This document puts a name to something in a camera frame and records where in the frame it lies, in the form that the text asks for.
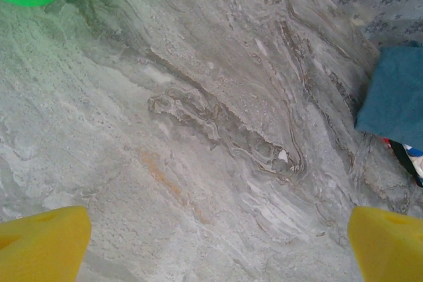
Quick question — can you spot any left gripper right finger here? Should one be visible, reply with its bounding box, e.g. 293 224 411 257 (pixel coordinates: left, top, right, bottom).
348 205 423 282

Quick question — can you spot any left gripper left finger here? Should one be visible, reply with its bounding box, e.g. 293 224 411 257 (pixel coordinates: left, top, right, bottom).
0 205 93 282

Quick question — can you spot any plain blue t-shirt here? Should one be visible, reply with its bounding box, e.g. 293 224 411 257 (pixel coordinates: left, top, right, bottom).
354 45 423 151

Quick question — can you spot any blue white-print folded t-shirt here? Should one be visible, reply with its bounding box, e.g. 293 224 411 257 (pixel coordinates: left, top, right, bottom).
402 143 423 179

